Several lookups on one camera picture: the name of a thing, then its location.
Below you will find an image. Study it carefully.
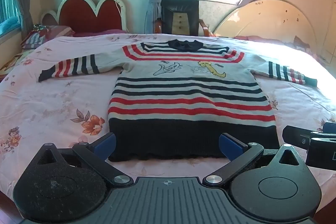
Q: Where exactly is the maroon cloth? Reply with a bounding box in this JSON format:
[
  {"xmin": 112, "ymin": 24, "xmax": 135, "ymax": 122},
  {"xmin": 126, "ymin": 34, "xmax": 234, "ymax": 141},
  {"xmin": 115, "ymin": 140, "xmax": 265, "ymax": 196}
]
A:
[{"xmin": 73, "ymin": 29, "xmax": 127, "ymax": 38}]

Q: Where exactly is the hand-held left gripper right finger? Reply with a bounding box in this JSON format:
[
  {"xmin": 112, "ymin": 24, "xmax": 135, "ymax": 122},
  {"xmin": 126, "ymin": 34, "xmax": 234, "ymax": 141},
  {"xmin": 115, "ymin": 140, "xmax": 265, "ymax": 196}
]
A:
[{"xmin": 202, "ymin": 133, "xmax": 302, "ymax": 188}]

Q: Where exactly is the red heart-shaped headboard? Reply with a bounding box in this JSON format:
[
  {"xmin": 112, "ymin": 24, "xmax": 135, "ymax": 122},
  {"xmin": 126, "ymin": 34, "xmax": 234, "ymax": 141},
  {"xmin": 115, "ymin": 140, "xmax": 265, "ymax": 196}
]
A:
[{"xmin": 39, "ymin": 0, "xmax": 129, "ymax": 33}]

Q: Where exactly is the striped knit sweater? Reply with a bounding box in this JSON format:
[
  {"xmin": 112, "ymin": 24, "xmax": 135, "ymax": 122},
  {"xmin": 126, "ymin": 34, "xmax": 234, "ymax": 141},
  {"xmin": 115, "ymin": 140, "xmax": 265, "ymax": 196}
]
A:
[{"xmin": 38, "ymin": 40, "xmax": 318, "ymax": 163}]

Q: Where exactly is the black leather armchair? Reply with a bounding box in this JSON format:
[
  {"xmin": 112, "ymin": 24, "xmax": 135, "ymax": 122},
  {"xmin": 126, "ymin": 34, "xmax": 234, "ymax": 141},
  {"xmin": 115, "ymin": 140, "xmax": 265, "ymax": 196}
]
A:
[{"xmin": 155, "ymin": 0, "xmax": 211, "ymax": 37}]

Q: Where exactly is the pink pillow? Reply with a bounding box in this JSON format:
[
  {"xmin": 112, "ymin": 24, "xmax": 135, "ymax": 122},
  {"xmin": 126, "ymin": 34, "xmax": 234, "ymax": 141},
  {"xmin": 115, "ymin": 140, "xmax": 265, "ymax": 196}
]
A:
[{"xmin": 233, "ymin": 35, "xmax": 266, "ymax": 42}]

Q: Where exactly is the bed with floral sheet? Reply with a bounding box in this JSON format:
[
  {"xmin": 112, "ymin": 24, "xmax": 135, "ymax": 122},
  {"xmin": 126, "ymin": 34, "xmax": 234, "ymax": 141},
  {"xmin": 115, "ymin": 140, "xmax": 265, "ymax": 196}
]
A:
[{"xmin": 0, "ymin": 32, "xmax": 336, "ymax": 211}]

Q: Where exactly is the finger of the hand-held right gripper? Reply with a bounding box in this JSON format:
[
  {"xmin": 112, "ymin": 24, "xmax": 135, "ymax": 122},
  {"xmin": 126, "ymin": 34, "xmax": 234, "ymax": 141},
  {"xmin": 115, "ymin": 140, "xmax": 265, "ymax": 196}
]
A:
[
  {"xmin": 310, "ymin": 122, "xmax": 336, "ymax": 145},
  {"xmin": 283, "ymin": 126, "xmax": 312, "ymax": 151}
]

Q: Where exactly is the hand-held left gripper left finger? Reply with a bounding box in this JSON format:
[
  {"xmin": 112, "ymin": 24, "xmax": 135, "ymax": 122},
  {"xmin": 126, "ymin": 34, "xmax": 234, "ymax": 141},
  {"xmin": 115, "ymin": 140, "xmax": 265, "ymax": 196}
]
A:
[{"xmin": 34, "ymin": 132, "xmax": 133, "ymax": 186}]

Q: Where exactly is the striped pillow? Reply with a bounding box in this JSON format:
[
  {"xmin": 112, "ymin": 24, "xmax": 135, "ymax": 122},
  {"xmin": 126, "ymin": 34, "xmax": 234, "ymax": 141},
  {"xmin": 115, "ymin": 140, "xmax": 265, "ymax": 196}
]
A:
[{"xmin": 21, "ymin": 25, "xmax": 75, "ymax": 50}]

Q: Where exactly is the cream round headboard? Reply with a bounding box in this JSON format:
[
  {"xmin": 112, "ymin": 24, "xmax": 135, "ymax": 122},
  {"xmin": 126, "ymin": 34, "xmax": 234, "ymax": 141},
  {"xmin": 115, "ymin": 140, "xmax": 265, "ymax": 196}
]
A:
[{"xmin": 211, "ymin": 0, "xmax": 320, "ymax": 56}]

